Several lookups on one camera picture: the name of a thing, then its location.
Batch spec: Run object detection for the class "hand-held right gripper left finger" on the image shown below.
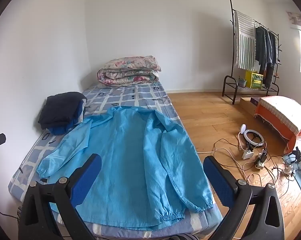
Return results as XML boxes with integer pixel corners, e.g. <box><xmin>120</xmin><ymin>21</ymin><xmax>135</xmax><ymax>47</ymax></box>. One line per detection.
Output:
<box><xmin>18</xmin><ymin>154</ymin><xmax>101</xmax><ymax>240</ymax></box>

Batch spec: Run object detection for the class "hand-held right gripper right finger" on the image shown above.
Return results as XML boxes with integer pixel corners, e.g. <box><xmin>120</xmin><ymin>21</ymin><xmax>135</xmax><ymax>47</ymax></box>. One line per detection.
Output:
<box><xmin>203</xmin><ymin>156</ymin><xmax>285</xmax><ymax>240</ymax></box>

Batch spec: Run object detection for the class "light blue jacket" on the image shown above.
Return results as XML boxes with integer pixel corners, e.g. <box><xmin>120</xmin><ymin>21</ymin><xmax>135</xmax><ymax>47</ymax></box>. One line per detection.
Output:
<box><xmin>36</xmin><ymin>106</ymin><xmax>213</xmax><ymax>229</ymax></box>

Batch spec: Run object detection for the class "black metal clothes rack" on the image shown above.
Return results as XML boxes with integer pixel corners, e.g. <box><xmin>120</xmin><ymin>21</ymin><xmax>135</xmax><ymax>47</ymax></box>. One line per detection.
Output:
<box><xmin>222</xmin><ymin>0</ymin><xmax>282</xmax><ymax>105</ymax></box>

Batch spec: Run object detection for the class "black power adapter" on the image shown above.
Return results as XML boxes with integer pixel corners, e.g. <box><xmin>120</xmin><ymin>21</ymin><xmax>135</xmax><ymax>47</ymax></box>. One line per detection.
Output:
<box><xmin>255</xmin><ymin>150</ymin><xmax>268</xmax><ymax>169</ymax></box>

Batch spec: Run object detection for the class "folded royal blue garment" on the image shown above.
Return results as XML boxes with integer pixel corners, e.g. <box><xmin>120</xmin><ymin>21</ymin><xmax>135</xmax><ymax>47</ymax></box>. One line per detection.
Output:
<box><xmin>48</xmin><ymin>100</ymin><xmax>84</xmax><ymax>135</ymax></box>

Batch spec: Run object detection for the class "folded dark navy garment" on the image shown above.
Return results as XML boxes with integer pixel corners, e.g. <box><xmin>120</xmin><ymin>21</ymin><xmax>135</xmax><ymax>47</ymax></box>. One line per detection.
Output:
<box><xmin>38</xmin><ymin>92</ymin><xmax>87</xmax><ymax>130</ymax></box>

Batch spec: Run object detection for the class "white power strip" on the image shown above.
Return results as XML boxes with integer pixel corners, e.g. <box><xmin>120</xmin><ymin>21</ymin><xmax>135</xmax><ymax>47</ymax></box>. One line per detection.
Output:
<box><xmin>282</xmin><ymin>166</ymin><xmax>295</xmax><ymax>178</ymax></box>

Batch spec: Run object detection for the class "cardboard box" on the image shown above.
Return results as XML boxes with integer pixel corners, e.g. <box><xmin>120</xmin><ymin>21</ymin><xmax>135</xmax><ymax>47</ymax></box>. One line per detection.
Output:
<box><xmin>240</xmin><ymin>97</ymin><xmax>261</xmax><ymax>117</ymax></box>

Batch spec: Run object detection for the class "black device on stand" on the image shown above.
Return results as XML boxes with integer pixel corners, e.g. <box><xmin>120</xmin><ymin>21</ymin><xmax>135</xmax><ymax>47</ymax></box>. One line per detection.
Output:
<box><xmin>291</xmin><ymin>147</ymin><xmax>301</xmax><ymax>165</ymax></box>

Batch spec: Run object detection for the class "bed with blue patterned sheet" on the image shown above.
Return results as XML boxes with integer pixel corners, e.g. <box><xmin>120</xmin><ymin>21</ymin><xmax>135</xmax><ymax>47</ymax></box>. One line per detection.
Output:
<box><xmin>8</xmin><ymin>80</ymin><xmax>224</xmax><ymax>240</ymax></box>

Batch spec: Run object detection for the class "bench with orange cover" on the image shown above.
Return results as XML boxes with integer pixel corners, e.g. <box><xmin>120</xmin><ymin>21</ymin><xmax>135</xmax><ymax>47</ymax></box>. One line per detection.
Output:
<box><xmin>255</xmin><ymin>95</ymin><xmax>301</xmax><ymax>155</ymax></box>

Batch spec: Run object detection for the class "yellow box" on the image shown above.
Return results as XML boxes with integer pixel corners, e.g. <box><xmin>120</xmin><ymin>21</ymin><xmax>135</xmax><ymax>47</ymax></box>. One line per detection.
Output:
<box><xmin>245</xmin><ymin>70</ymin><xmax>264</xmax><ymax>89</ymax></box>

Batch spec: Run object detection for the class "folded floral quilt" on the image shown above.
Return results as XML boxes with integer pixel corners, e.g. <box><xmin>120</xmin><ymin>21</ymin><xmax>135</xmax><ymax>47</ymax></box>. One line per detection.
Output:
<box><xmin>97</xmin><ymin>56</ymin><xmax>162</xmax><ymax>88</ymax></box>

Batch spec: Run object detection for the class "hanging dark grey garment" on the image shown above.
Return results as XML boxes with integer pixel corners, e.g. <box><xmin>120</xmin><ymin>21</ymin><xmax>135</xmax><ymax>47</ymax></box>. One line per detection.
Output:
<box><xmin>264</xmin><ymin>31</ymin><xmax>279</xmax><ymax>88</ymax></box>

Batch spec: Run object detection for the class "grey white striped towel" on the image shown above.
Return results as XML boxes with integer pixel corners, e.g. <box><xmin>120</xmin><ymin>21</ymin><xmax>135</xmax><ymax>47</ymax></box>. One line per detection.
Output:
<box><xmin>234</xmin><ymin>10</ymin><xmax>256</xmax><ymax>71</ymax></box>

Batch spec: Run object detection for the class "hanging dark blue jacket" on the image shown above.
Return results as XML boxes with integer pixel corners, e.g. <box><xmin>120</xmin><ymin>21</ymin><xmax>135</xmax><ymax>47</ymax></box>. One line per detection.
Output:
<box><xmin>255</xmin><ymin>26</ymin><xmax>272</xmax><ymax>74</ymax></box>

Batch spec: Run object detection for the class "floral window valance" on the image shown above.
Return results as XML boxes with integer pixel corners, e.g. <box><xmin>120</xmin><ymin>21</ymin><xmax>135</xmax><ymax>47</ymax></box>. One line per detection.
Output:
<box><xmin>286</xmin><ymin>11</ymin><xmax>301</xmax><ymax>32</ymax></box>

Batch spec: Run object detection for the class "white cable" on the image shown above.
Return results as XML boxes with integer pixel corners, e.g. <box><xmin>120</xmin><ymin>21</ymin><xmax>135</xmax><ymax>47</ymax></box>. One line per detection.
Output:
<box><xmin>197</xmin><ymin>132</ymin><xmax>259</xmax><ymax>180</ymax></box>

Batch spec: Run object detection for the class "white ring light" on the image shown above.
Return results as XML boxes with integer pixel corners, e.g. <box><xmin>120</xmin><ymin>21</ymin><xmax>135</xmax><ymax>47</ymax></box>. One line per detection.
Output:
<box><xmin>243</xmin><ymin>129</ymin><xmax>265</xmax><ymax>151</ymax></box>

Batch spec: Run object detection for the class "black cable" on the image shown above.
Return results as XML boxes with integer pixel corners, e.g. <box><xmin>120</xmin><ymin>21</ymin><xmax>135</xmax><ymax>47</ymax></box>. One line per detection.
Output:
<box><xmin>212</xmin><ymin>140</ymin><xmax>294</xmax><ymax>197</ymax></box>

